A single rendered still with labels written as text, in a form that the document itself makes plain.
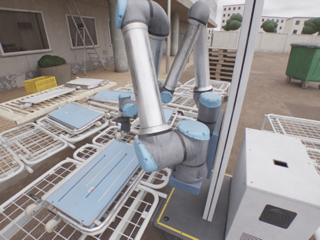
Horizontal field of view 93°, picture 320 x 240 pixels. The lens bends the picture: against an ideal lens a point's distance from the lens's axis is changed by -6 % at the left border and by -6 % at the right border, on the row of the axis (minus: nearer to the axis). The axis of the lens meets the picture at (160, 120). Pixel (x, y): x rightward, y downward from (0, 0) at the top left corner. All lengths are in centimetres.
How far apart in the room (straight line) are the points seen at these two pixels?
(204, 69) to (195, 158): 70
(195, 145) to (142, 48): 46
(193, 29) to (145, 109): 61
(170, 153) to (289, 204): 56
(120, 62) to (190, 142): 714
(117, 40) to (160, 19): 684
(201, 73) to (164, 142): 73
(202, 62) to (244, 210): 93
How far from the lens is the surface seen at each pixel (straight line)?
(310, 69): 694
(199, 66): 124
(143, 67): 68
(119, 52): 765
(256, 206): 94
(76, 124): 201
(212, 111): 114
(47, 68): 646
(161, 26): 84
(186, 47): 108
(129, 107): 106
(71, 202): 115
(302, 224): 102
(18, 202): 220
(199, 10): 110
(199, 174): 83
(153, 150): 63
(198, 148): 73
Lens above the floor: 141
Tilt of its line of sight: 27 degrees down
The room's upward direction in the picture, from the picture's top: straight up
